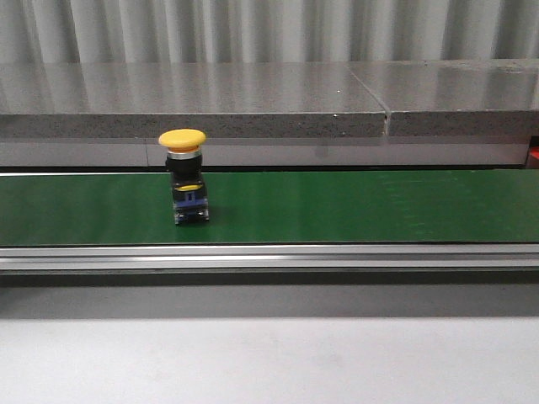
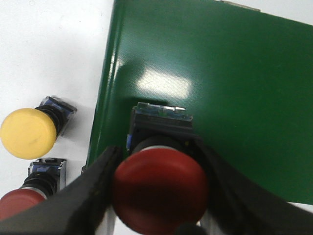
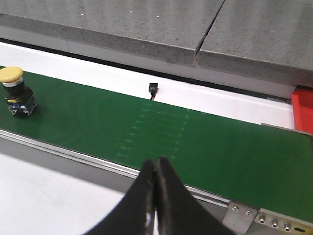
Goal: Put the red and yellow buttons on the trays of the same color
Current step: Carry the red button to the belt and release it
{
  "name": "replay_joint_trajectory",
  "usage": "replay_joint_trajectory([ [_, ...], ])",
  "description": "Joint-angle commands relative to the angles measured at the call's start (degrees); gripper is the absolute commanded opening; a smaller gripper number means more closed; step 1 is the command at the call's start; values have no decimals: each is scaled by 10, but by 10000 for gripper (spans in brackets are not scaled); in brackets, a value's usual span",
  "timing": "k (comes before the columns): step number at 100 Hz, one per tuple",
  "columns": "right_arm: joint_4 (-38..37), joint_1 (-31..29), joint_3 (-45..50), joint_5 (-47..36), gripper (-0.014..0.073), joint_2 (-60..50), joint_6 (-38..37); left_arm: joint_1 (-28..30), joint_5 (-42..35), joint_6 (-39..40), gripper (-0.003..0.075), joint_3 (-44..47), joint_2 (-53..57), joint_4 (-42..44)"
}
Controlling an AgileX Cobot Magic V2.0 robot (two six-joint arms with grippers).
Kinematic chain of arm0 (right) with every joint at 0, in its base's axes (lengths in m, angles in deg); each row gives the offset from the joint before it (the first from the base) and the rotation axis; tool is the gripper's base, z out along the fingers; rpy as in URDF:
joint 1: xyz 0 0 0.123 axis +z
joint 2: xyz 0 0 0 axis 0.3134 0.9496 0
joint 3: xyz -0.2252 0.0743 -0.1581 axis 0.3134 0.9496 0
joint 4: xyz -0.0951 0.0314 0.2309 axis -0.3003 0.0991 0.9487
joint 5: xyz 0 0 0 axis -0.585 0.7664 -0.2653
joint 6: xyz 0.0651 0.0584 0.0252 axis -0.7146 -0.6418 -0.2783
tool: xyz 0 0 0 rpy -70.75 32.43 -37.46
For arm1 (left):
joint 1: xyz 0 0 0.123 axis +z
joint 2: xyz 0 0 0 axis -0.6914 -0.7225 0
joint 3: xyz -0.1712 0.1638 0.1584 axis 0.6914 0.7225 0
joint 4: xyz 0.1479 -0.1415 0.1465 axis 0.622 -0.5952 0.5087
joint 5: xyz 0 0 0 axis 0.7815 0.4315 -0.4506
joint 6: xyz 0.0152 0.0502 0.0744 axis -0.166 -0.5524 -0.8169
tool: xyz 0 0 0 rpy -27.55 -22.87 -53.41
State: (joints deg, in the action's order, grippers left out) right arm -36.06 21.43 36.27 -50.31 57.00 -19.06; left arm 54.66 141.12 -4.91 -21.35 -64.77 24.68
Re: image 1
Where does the red plastic tray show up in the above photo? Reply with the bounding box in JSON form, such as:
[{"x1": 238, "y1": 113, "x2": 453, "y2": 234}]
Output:
[{"x1": 526, "y1": 146, "x2": 539, "y2": 169}]

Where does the white pleated curtain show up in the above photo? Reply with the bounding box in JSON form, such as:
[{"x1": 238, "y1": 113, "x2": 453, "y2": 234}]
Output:
[{"x1": 1, "y1": 1, "x2": 538, "y2": 63}]

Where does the aluminium conveyor side rail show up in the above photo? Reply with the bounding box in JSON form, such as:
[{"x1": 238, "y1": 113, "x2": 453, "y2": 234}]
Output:
[{"x1": 1, "y1": 243, "x2": 538, "y2": 275}]

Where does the grey granite slab left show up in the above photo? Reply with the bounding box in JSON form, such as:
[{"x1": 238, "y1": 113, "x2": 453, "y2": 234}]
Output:
[{"x1": 1, "y1": 62, "x2": 386, "y2": 139}]

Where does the grey granite slab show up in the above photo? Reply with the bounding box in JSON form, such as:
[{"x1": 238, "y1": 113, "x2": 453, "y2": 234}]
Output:
[
  {"x1": 348, "y1": 60, "x2": 538, "y2": 140},
  {"x1": 1, "y1": 62, "x2": 386, "y2": 139}
]

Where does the green conveyor belt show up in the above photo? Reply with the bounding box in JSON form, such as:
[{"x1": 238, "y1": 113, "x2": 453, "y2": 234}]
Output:
[{"x1": 1, "y1": 169, "x2": 538, "y2": 247}]

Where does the grey granite slab right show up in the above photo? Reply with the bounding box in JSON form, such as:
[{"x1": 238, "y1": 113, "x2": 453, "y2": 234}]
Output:
[{"x1": 348, "y1": 60, "x2": 538, "y2": 140}]

